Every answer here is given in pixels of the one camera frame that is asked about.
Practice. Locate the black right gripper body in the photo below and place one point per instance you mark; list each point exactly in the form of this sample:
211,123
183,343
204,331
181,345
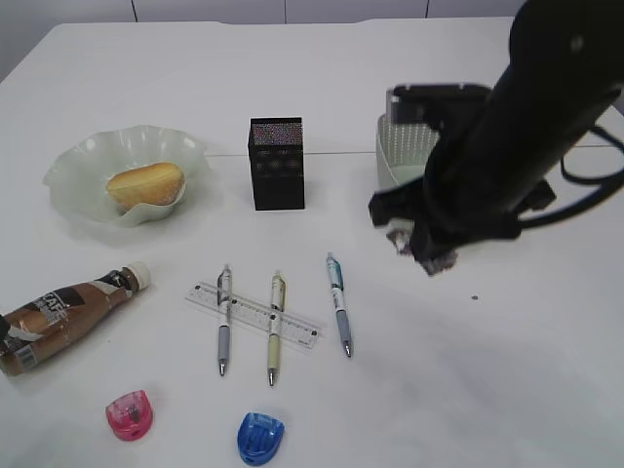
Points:
414,201

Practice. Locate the large paper ball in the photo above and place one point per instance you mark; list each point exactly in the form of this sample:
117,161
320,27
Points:
410,240

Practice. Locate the blue pencil sharpener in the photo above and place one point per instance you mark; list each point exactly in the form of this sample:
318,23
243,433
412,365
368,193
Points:
259,437

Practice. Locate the sugared bread roll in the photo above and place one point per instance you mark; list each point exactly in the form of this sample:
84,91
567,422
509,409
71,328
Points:
158,184

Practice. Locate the Nescafe coffee bottle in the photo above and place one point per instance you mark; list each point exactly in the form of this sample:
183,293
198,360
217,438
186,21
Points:
37,331

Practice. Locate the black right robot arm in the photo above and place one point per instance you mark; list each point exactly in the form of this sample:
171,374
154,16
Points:
485,178

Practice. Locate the pale green woven basket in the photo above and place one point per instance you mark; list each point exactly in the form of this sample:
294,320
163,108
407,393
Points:
402,151

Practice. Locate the blue grip pen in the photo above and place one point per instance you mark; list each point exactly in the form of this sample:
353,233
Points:
339,304

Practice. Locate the cream grip pen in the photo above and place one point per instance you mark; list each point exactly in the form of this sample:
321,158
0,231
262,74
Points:
277,306

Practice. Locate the black mesh pen holder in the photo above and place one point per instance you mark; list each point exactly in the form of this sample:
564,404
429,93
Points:
275,147

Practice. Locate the grey grip pen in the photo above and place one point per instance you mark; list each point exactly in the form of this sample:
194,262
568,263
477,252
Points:
224,304

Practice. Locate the pale green wavy plate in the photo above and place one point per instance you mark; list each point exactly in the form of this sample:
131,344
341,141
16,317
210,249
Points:
77,179

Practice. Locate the pink pencil sharpener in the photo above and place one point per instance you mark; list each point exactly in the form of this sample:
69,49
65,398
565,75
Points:
130,417

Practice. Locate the clear plastic ruler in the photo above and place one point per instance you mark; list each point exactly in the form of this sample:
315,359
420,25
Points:
298,332

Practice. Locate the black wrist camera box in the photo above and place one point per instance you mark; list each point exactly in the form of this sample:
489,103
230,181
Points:
434,104

